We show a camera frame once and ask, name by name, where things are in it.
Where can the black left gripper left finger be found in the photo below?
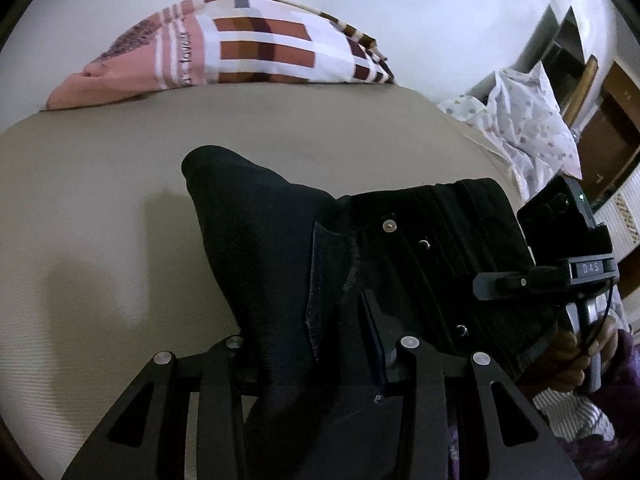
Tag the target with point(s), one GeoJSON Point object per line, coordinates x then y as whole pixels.
{"type": "Point", "coordinates": [143, 434]}

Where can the right hand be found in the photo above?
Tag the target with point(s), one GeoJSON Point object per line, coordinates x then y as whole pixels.
{"type": "Point", "coordinates": [569, 363]}

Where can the white dotted crumpled bedsheet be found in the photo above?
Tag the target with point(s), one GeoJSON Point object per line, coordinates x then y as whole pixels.
{"type": "Point", "coordinates": [521, 127]}

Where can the purple clothing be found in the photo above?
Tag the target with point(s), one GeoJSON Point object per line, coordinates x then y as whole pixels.
{"type": "Point", "coordinates": [597, 424]}

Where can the pink brown patterned pillow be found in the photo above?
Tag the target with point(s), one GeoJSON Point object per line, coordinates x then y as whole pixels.
{"type": "Point", "coordinates": [199, 42]}

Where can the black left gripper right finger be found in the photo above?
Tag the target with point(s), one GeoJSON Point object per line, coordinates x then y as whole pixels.
{"type": "Point", "coordinates": [501, 436]}

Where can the beige textured mattress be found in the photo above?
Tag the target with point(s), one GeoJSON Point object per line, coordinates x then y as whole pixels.
{"type": "Point", "coordinates": [102, 260]}

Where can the black pants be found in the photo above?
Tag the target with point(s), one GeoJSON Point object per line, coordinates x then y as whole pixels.
{"type": "Point", "coordinates": [295, 263]}

